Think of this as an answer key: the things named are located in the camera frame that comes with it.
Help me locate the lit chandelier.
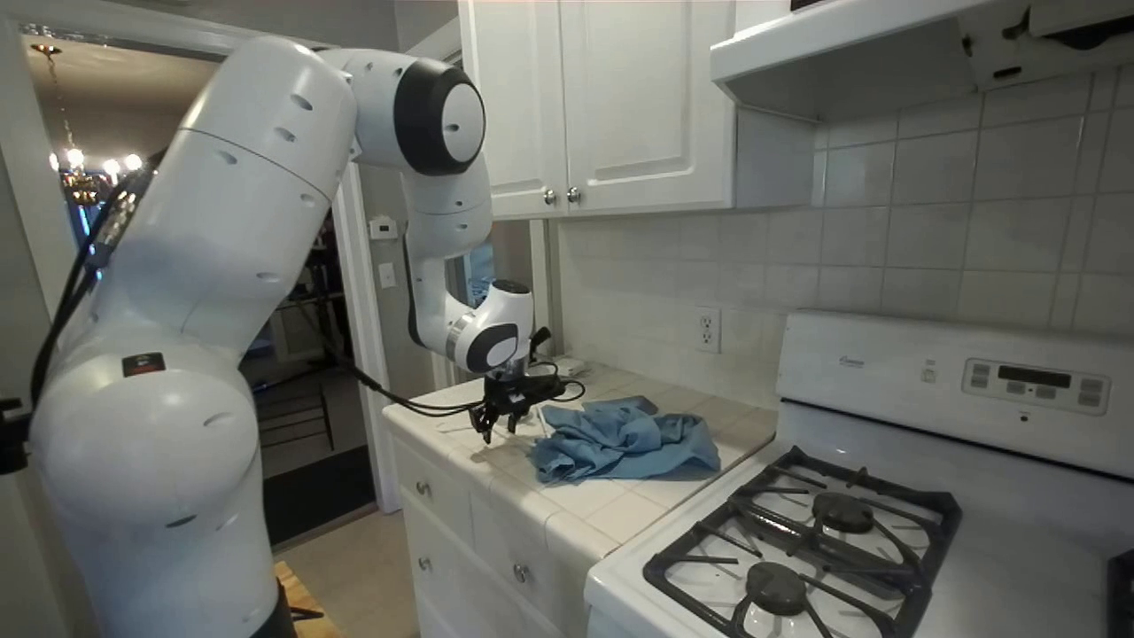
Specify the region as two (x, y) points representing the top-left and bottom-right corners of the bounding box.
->
(27, 30), (153, 212)

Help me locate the wooden base board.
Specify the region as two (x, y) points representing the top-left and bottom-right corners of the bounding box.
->
(274, 555), (348, 638)

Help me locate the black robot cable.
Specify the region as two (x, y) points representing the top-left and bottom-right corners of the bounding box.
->
(22, 170), (487, 425)

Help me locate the white lower cabinet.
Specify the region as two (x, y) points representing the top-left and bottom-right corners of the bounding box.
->
(381, 411), (596, 638)

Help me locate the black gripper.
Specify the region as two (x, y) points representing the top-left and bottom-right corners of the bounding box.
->
(471, 366), (564, 445)

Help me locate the white range hood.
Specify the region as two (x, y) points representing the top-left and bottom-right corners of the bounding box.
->
(704, 0), (1134, 126)

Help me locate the white wall outlet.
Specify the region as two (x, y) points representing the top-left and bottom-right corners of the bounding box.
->
(688, 303), (725, 359)

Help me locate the black stove grate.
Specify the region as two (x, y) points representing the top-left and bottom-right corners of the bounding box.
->
(641, 444), (965, 638)

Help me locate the blue cloth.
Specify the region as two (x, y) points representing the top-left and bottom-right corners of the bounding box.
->
(524, 394), (721, 487)

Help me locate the white gas stove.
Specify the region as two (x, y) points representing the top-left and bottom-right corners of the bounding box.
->
(582, 308), (1134, 638)

